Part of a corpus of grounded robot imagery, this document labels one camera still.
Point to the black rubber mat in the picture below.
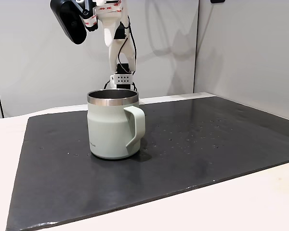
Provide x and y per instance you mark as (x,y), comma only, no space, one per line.
(183,156)

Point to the black wall-mounted device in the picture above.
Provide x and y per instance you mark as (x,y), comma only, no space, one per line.
(218,1)

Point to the pale green steel mug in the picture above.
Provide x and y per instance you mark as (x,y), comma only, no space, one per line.
(108,130)

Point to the black oval camera with mount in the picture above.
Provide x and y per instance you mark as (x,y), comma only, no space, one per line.
(72,21)

